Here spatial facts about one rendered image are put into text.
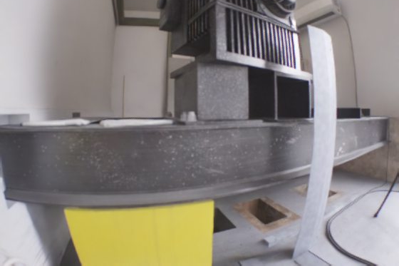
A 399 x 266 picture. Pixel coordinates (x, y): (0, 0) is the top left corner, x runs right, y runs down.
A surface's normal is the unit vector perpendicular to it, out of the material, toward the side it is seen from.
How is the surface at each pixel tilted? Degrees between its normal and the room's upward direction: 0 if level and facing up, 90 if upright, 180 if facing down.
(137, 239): 90
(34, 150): 90
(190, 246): 90
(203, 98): 90
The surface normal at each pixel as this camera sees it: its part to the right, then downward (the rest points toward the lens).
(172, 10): 0.48, 0.02
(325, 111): 0.21, 0.03
